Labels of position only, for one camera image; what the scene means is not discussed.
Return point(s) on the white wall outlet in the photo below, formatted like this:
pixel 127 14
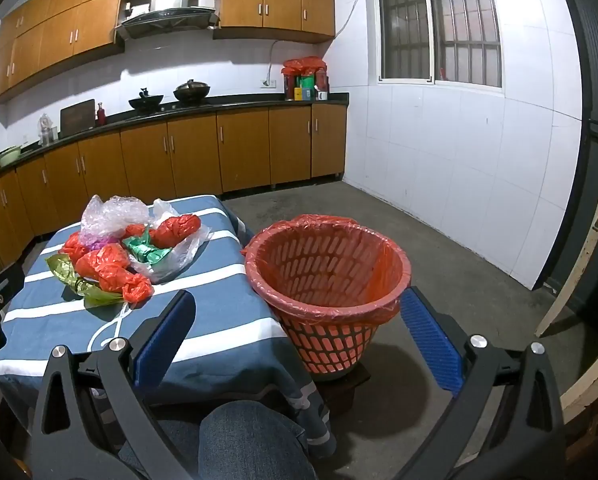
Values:
pixel 269 83

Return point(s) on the steel range hood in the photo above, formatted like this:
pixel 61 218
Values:
pixel 169 12

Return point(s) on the barred window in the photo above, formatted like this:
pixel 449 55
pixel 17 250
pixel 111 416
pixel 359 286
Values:
pixel 439 25

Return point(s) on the wooden base cabinets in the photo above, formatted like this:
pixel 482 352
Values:
pixel 189 150

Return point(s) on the red bottle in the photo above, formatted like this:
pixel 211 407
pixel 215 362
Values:
pixel 101 116

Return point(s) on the long wooden wall cabinet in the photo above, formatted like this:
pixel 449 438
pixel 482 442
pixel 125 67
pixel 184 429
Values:
pixel 54 25

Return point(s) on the pink plastic bag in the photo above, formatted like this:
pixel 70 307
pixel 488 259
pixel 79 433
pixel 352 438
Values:
pixel 99 245

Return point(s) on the red plastic wastebasket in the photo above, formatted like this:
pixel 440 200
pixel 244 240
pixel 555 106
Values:
pixel 329 347

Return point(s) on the red plastic bag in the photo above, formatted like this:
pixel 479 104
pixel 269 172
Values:
pixel 73 249
pixel 138 288
pixel 134 230
pixel 103 262
pixel 181 227
pixel 304 66

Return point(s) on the green foil wrapper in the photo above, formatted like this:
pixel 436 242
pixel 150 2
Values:
pixel 146 252

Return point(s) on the black kitchen countertop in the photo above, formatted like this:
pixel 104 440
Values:
pixel 239 100

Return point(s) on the dark wooden stool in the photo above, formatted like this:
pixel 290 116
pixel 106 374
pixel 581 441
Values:
pixel 344 385

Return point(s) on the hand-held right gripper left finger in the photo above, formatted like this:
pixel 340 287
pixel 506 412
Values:
pixel 164 340

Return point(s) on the dark door frame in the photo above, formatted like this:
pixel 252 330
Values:
pixel 594 60

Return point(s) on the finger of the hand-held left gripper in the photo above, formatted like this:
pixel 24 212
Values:
pixel 6 285

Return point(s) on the red plastic bag over containers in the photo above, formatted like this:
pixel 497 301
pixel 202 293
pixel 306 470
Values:
pixel 304 66

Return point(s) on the red canister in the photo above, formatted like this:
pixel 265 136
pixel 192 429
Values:
pixel 322 80

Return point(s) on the black wok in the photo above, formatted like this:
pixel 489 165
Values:
pixel 146 102

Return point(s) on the blue striped tablecloth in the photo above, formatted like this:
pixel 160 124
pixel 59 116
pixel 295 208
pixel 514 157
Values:
pixel 219 310

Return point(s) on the yellow box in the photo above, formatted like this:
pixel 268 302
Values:
pixel 298 94

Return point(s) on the clear bag with pink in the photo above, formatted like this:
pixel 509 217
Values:
pixel 109 215

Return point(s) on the person's leg in jeans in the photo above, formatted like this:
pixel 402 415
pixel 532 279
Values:
pixel 249 440

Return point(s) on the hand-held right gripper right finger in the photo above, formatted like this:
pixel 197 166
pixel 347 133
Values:
pixel 429 345

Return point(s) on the dark cutting board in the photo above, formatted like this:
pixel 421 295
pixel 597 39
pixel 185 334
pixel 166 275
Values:
pixel 77 117

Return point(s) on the green box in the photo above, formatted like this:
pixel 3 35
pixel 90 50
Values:
pixel 307 82

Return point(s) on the cream wooden frame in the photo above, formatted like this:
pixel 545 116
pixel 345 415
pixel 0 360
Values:
pixel 591 270

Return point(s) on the green basin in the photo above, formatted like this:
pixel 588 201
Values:
pixel 9 156

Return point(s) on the black pot with lid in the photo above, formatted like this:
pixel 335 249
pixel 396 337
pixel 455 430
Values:
pixel 191 91

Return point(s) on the olive foil wrapper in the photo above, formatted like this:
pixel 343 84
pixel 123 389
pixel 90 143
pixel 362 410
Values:
pixel 61 267

